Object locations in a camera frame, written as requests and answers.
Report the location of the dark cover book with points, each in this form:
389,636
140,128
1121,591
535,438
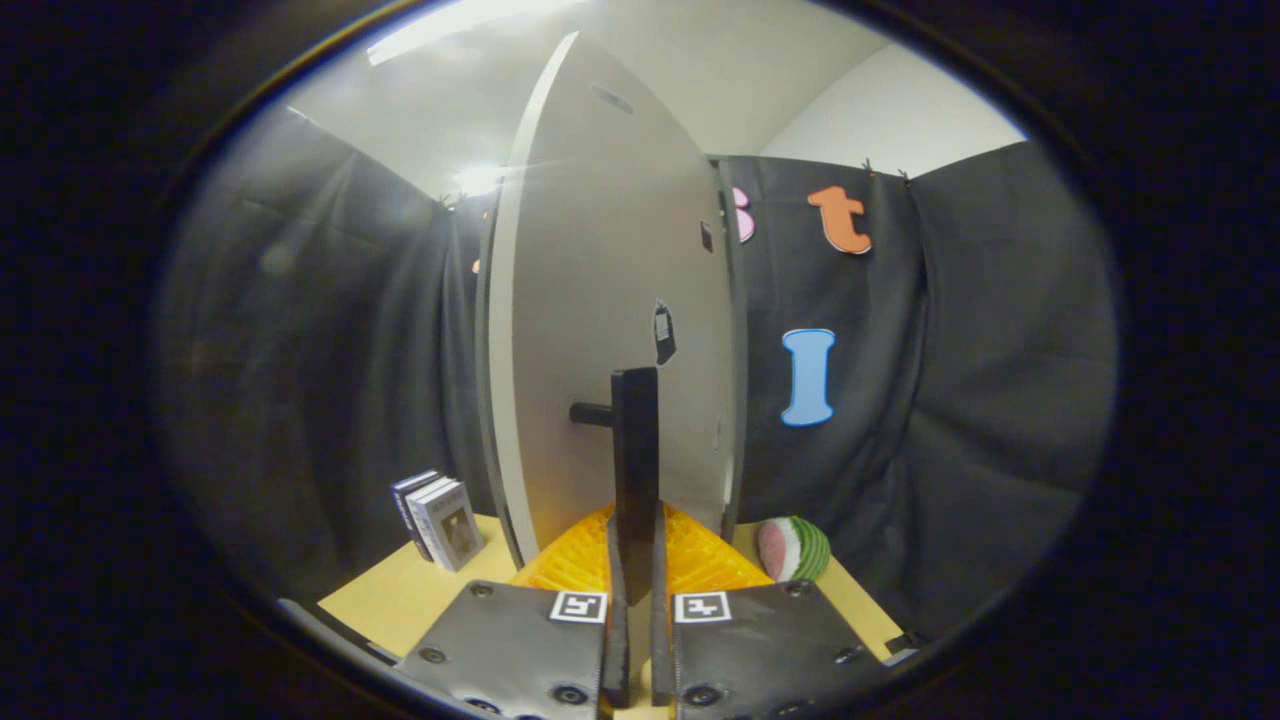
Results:
402,492

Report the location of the black backdrop cloth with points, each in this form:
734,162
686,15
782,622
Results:
960,400

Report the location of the grey cover book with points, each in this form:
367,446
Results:
452,528

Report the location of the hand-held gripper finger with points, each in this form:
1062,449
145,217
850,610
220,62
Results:
624,450
648,450

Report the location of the white shoe cabinet door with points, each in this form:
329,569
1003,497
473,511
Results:
600,260

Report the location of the toy watermelon slice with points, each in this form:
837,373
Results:
795,550

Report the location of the white cover book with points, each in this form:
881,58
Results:
418,500

